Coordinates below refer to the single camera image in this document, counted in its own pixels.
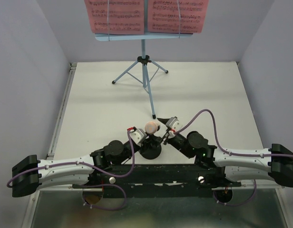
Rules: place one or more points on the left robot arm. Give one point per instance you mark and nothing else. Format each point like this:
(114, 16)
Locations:
(115, 160)

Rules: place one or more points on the left pink sheet music page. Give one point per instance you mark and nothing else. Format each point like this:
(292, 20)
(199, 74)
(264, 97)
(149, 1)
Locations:
(116, 17)

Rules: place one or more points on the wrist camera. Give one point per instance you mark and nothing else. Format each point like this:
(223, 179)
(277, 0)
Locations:
(139, 135)
(173, 124)

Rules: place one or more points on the pink sheet music page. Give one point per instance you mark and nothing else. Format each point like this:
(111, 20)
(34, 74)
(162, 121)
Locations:
(176, 16)
(116, 17)

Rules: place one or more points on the right pink sheet music page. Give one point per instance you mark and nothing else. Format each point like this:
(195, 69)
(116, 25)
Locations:
(176, 16)

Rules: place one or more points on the metal front plate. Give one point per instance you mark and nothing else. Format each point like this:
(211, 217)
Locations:
(65, 209)

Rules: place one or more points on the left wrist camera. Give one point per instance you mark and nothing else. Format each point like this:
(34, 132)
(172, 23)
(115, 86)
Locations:
(139, 135)

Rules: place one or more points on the left aluminium edge rail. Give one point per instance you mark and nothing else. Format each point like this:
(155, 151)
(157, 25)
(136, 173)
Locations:
(56, 133)

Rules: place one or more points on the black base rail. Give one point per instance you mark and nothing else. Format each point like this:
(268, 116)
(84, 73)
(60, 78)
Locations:
(166, 180)

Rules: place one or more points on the pink microphone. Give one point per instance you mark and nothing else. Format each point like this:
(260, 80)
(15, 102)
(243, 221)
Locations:
(152, 127)

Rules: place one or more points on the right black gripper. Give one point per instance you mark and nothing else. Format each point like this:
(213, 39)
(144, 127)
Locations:
(164, 120)

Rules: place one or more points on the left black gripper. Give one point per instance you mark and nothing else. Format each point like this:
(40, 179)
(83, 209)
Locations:
(139, 147)

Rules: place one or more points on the black microphone stand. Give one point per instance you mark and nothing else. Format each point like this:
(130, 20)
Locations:
(151, 147)

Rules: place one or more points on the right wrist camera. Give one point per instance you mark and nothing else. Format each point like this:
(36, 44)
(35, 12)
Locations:
(173, 124)

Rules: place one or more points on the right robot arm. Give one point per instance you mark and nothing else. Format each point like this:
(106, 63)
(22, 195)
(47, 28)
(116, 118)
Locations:
(273, 164)

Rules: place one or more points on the blue music stand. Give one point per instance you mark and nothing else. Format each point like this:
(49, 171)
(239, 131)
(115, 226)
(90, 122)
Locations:
(143, 59)

